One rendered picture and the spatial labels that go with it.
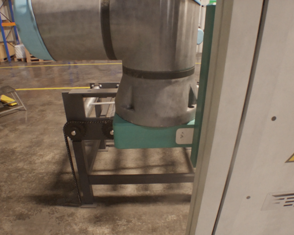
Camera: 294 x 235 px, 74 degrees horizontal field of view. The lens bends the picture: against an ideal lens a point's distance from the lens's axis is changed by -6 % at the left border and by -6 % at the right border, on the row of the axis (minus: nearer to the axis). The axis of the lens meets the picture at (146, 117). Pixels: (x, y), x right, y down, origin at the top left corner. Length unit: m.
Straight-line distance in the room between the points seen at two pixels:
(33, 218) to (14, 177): 0.73
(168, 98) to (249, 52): 0.16
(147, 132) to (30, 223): 1.97
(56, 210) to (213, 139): 2.07
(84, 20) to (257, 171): 0.39
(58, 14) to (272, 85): 0.35
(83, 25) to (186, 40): 0.18
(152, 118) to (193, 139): 0.10
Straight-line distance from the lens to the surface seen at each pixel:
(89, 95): 1.61
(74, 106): 1.64
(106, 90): 1.52
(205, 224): 0.46
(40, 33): 0.42
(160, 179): 1.97
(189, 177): 2.01
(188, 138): 0.43
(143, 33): 0.36
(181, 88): 0.39
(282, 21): 0.31
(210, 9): 0.35
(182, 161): 2.70
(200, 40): 1.27
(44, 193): 2.50
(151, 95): 0.38
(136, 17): 0.36
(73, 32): 0.39
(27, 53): 9.87
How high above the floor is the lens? 1.66
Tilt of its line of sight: 27 degrees down
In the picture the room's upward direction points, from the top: straight up
